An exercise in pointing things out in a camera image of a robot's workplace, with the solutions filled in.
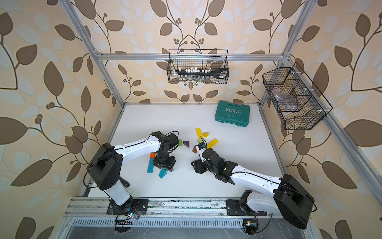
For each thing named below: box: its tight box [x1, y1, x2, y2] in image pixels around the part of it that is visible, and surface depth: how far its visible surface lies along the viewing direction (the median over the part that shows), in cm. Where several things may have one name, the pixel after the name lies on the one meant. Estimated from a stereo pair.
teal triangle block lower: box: [158, 168, 169, 179], surface depth 86 cm
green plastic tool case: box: [214, 100, 251, 128], surface depth 110 cm
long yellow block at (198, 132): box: [194, 127, 203, 139], surface depth 107 cm
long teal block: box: [146, 157, 155, 174], surface depth 90 cm
